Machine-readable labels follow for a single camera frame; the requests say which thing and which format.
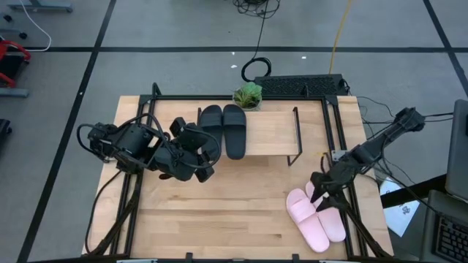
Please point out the grey floor bar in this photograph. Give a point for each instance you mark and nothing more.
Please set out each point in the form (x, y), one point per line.
(12, 92)

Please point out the grey monitor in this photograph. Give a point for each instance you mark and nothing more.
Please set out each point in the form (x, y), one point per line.
(459, 153)

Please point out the black stand bar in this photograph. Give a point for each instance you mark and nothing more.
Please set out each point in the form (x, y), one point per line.
(413, 190)

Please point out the red and black cart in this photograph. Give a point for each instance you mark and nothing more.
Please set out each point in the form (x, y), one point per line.
(11, 62)

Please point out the white paper sheet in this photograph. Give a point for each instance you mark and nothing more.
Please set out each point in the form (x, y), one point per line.
(400, 215)

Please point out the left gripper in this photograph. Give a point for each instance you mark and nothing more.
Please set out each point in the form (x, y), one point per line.
(179, 162)

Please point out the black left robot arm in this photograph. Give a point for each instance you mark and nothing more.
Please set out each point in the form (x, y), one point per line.
(128, 140)

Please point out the pink slide sandal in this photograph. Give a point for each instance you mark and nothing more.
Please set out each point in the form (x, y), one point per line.
(333, 224)
(307, 223)

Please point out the grey furniture base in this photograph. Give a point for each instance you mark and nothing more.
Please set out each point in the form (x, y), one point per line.
(40, 5)

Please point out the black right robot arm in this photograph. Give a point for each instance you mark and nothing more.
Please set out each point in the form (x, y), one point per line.
(384, 140)

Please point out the black slide sandal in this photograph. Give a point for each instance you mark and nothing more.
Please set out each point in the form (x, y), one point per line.
(211, 120)
(234, 135)

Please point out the black metal rig frame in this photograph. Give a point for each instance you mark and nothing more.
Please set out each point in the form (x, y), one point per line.
(285, 98)

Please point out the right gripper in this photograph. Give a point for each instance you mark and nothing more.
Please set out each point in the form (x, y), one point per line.
(334, 173)

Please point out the small potted green plant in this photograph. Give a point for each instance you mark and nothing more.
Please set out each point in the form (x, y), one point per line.
(248, 95)

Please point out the black keyboard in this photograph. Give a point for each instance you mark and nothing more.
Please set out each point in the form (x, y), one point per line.
(451, 239)

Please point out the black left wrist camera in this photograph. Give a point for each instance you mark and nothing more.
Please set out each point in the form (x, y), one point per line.
(195, 137)

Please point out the wooden shelf with black frame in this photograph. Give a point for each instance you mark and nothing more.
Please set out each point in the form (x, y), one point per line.
(270, 133)

